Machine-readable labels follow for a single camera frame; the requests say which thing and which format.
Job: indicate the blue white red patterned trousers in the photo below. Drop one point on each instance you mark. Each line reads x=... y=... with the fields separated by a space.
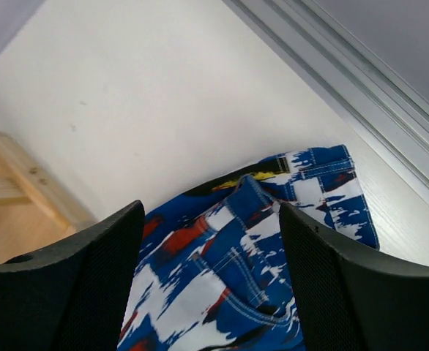
x=212 y=273

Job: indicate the aluminium frame rail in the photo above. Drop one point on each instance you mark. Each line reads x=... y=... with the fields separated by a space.
x=381 y=107

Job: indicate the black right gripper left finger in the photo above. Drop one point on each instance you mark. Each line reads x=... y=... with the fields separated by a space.
x=72 y=295

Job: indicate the wooden clothes rack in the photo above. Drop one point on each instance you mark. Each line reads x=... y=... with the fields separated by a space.
x=35 y=210

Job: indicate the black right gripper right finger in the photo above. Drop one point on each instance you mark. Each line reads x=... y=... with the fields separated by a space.
x=350 y=296

